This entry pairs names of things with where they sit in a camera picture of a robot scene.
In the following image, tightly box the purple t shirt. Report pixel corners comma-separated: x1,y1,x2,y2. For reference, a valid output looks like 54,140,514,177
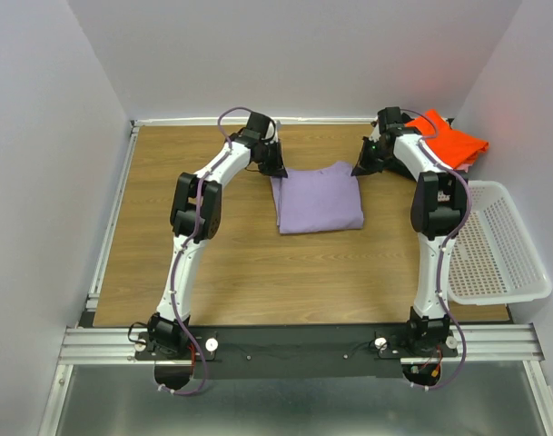
271,161,364,234

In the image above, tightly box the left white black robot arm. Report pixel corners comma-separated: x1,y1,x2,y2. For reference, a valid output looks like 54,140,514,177
147,110,288,359

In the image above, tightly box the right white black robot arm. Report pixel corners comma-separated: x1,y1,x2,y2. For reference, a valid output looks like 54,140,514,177
351,106,471,356

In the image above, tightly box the dark grey folded t shirt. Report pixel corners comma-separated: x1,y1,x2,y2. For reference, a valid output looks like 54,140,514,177
384,115,457,181

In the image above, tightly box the orange folded t shirt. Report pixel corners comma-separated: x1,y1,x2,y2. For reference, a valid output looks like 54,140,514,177
405,109,489,169

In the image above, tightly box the pink folded t shirt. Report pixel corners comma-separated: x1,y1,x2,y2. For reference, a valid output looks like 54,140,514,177
456,163,471,173

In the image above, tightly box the white plastic laundry basket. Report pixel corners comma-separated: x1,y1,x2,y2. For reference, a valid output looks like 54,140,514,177
449,181,552,305

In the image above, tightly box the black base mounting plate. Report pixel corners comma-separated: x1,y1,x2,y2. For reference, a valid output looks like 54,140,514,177
127,321,459,391

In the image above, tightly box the aluminium frame rail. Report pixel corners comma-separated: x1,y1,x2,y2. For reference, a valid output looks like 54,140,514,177
58,324,544,365

